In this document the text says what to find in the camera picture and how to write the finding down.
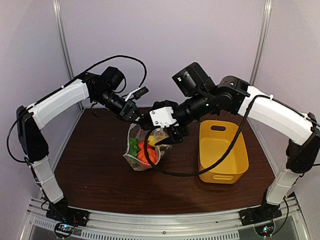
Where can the aluminium corner post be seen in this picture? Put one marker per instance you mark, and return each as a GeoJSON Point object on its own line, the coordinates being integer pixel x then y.
{"type": "Point", "coordinates": [263, 35]}
{"type": "Point", "coordinates": [62, 38]}

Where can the yellow toy corn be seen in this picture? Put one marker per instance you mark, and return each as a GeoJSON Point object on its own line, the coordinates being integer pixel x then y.
{"type": "Point", "coordinates": [151, 141]}

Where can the clear dotted zip bag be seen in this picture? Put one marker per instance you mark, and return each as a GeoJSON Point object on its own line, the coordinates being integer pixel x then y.
{"type": "Point", "coordinates": [147, 153]}

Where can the green leafy toy vegetable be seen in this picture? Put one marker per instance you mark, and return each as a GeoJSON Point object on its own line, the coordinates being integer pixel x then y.
{"type": "Point", "coordinates": [133, 146]}

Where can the aluminium front rail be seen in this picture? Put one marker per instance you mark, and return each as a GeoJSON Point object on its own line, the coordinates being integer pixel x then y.
{"type": "Point", "coordinates": [220, 225]}

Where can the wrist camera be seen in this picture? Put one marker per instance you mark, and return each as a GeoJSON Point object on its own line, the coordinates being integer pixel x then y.
{"type": "Point", "coordinates": [137, 93]}
{"type": "Point", "coordinates": [163, 117]}

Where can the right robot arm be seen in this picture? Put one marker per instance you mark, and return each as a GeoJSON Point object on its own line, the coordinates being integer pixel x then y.
{"type": "Point", "coordinates": [238, 97]}

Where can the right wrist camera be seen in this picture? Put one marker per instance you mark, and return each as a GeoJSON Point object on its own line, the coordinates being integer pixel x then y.
{"type": "Point", "coordinates": [163, 117]}

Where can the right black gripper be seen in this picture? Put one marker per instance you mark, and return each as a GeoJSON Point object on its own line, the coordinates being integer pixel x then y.
{"type": "Point", "coordinates": [178, 137]}

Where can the left aluminium corner post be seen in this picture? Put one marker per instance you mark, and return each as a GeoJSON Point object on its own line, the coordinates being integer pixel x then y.
{"type": "Point", "coordinates": [62, 38]}

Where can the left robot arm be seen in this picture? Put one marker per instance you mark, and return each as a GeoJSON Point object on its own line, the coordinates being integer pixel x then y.
{"type": "Point", "coordinates": [32, 119]}

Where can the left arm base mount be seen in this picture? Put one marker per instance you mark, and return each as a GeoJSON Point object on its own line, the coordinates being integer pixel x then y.
{"type": "Point", "coordinates": [74, 216]}

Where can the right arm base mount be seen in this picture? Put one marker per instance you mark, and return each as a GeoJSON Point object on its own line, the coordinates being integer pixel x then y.
{"type": "Point", "coordinates": [262, 213]}

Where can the right aluminium corner post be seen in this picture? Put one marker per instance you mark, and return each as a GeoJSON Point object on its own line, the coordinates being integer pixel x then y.
{"type": "Point", "coordinates": [263, 35]}

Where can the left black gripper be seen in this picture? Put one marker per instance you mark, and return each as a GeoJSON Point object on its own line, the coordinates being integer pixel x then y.
{"type": "Point", "coordinates": [128, 109]}

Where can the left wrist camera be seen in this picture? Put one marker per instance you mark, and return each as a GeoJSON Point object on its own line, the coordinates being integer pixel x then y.
{"type": "Point", "coordinates": [137, 93]}

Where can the yellow plastic basket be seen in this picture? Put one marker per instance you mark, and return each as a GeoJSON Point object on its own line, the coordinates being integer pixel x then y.
{"type": "Point", "coordinates": [215, 136]}

